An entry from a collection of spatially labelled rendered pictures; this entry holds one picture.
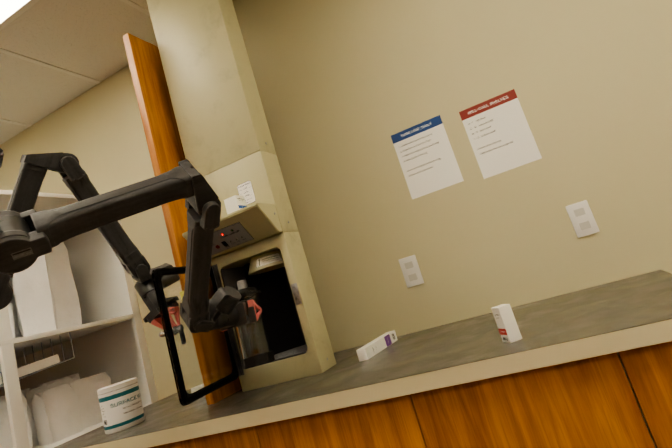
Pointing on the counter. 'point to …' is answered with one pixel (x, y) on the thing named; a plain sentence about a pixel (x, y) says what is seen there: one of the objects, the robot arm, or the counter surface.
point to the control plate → (230, 237)
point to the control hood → (255, 220)
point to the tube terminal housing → (225, 180)
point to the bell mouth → (266, 262)
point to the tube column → (204, 58)
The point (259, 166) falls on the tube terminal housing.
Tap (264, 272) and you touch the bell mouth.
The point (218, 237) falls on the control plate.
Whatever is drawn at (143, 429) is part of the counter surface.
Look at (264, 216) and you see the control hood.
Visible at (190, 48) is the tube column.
